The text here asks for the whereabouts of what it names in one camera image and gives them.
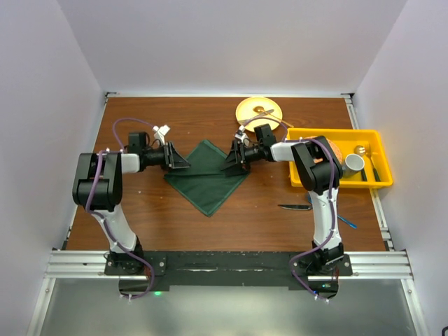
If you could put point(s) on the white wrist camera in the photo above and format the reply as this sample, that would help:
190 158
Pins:
160 133
240 135

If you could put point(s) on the yellow plastic bin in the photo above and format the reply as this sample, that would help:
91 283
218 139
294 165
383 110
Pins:
347 140

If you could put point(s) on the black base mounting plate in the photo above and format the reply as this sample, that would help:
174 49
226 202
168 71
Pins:
247 268

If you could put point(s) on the orange woven coaster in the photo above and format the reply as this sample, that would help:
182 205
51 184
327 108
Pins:
336 150

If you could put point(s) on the dark handled utensil in bin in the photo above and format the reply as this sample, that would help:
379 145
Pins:
374 169

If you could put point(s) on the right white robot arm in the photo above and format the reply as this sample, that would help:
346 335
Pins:
319 171

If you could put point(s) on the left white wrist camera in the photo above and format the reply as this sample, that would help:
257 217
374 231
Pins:
160 133

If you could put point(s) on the dark green cloth napkin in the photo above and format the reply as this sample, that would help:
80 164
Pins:
203 184

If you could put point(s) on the gold spoon on plate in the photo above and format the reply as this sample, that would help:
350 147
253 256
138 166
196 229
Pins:
259 109

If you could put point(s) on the gold spoon in bin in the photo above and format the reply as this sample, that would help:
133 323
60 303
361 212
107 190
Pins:
365 153

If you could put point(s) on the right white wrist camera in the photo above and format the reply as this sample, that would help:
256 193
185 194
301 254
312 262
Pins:
240 135

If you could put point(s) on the yellow round plate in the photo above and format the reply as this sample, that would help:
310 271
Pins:
244 111

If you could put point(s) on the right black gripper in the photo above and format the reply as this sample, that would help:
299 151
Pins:
233 158

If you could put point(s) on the grey mug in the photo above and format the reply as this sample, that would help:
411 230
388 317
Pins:
352 164

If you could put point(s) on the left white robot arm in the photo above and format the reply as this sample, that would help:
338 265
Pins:
98 188

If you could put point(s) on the aluminium frame rail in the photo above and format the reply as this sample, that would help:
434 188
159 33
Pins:
365 265

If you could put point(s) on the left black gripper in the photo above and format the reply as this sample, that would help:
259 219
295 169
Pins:
172 159

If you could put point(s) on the silver fork on plate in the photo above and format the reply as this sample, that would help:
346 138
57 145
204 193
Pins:
249 120

